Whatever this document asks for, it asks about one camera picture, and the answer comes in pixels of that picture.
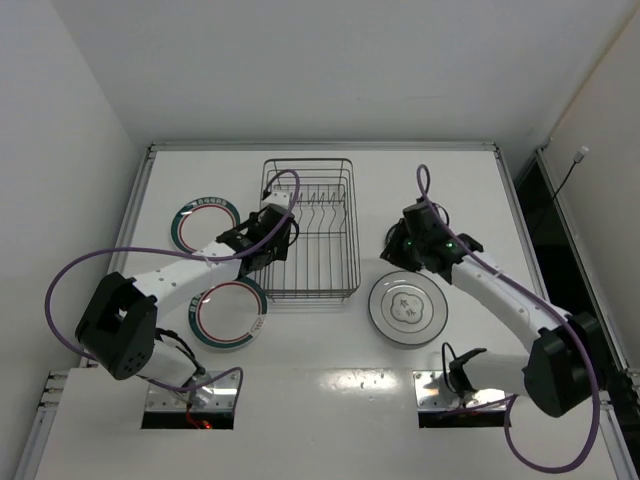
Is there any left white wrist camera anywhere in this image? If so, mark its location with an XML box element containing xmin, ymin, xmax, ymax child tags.
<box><xmin>261</xmin><ymin>190</ymin><xmax>291</xmax><ymax>209</ymax></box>

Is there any metal base plate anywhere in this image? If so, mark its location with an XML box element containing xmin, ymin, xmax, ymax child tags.
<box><xmin>413</xmin><ymin>370</ymin><xmax>507</xmax><ymax>412</ymax></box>
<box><xmin>145</xmin><ymin>372</ymin><xmax>240</xmax><ymax>413</ymax></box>

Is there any black wall cable with plug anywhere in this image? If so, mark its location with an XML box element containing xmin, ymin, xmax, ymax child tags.
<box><xmin>529</xmin><ymin>145</ymin><xmax>590</xmax><ymax>236</ymax></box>

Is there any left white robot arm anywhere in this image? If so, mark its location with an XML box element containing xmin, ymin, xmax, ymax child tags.
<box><xmin>75</xmin><ymin>203</ymin><xmax>296</xmax><ymax>394</ymax></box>

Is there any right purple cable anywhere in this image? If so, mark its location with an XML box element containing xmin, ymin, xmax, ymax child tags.
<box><xmin>416</xmin><ymin>164</ymin><xmax>601</xmax><ymax>474</ymax></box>

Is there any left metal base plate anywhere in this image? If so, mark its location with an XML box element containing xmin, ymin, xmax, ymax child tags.
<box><xmin>145</xmin><ymin>372</ymin><xmax>240</xmax><ymax>413</ymax></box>

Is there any green red rimmed plate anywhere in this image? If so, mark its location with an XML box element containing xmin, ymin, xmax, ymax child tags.
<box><xmin>188</xmin><ymin>278</ymin><xmax>268</xmax><ymax>350</ymax></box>
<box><xmin>170</xmin><ymin>196</ymin><xmax>240</xmax><ymax>253</ymax></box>

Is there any metal wire dish rack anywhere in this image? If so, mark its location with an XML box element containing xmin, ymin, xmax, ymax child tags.
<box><xmin>255</xmin><ymin>158</ymin><xmax>361</xmax><ymax>302</ymax></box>

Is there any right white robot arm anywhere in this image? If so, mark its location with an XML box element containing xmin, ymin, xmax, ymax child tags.
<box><xmin>380</xmin><ymin>202</ymin><xmax>609</xmax><ymax>418</ymax></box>

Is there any near green red rimmed plate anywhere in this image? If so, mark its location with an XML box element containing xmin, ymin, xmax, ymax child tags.
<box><xmin>188</xmin><ymin>278</ymin><xmax>268</xmax><ymax>350</ymax></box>

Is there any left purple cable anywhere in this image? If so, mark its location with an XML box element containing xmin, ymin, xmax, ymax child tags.
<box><xmin>44</xmin><ymin>169</ymin><xmax>301</xmax><ymax>396</ymax></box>

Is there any purple cable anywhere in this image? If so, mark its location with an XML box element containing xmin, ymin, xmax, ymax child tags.
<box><xmin>44</xmin><ymin>169</ymin><xmax>301</xmax><ymax>396</ymax></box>
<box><xmin>416</xmin><ymin>164</ymin><xmax>601</xmax><ymax>474</ymax></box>

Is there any far green red rimmed plate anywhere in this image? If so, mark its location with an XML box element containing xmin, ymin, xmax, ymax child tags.
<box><xmin>170</xmin><ymin>196</ymin><xmax>240</xmax><ymax>253</ymax></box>

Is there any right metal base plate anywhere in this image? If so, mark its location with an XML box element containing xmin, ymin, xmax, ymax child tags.
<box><xmin>413</xmin><ymin>370</ymin><xmax>507</xmax><ymax>412</ymax></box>

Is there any white grey rimmed plate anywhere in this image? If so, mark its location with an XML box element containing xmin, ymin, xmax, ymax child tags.
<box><xmin>368</xmin><ymin>271</ymin><xmax>449</xmax><ymax>347</ymax></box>

